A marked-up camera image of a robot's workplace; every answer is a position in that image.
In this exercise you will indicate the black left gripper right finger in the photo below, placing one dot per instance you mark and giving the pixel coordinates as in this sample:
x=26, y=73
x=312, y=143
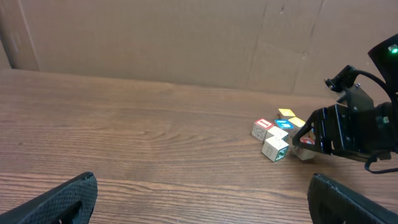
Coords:
x=331, y=202

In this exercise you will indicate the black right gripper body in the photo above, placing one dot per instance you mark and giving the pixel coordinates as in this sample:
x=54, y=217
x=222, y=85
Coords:
x=357, y=129

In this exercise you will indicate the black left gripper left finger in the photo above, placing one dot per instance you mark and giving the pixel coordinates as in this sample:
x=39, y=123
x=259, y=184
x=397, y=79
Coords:
x=71, y=202

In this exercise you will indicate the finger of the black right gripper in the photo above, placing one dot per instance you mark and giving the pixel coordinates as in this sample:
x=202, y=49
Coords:
x=311, y=135

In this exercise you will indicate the wooden block red Q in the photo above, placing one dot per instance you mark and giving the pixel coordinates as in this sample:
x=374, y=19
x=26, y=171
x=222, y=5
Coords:
x=304, y=154

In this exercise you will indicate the wooden block plain yellow top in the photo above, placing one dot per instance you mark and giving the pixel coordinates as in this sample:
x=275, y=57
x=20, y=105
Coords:
x=297, y=125

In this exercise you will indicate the wooden block yellow far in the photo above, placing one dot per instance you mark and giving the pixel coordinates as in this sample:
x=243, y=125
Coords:
x=285, y=113

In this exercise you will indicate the wooden block blue L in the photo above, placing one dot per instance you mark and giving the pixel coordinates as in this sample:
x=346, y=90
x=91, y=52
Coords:
x=284, y=125

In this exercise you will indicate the wooden block green side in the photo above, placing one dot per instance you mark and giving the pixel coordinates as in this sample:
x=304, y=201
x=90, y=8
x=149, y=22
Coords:
x=276, y=132

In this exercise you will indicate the wooden block green Z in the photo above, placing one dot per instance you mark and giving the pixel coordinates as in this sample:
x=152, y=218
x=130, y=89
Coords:
x=274, y=148

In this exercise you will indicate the wooden block red I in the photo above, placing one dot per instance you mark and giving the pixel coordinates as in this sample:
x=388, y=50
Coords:
x=260, y=128

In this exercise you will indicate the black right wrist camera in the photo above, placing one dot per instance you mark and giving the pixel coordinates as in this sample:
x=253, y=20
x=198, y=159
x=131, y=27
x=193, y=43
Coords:
x=343, y=80

